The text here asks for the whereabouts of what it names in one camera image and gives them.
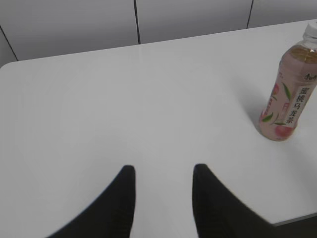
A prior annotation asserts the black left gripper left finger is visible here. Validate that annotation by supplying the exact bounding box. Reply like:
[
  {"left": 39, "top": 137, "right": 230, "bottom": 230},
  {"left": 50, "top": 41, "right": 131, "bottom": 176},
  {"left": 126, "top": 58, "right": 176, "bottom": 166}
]
[{"left": 50, "top": 165, "right": 135, "bottom": 238}]

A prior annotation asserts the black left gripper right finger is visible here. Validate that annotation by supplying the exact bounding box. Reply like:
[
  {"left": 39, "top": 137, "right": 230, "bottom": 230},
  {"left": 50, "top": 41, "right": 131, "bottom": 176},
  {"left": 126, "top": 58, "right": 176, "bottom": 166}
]
[{"left": 193, "top": 164, "right": 278, "bottom": 238}]

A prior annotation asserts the pink peach tea bottle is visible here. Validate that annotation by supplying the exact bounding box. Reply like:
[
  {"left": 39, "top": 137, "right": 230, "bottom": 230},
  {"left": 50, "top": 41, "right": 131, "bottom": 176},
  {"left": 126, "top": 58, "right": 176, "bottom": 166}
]
[{"left": 259, "top": 33, "right": 317, "bottom": 141}]

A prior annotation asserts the white bottle cap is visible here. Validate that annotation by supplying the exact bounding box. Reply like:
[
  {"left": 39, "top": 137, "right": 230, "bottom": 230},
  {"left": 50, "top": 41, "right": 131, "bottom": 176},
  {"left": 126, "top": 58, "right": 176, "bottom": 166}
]
[{"left": 304, "top": 21, "right": 317, "bottom": 38}]

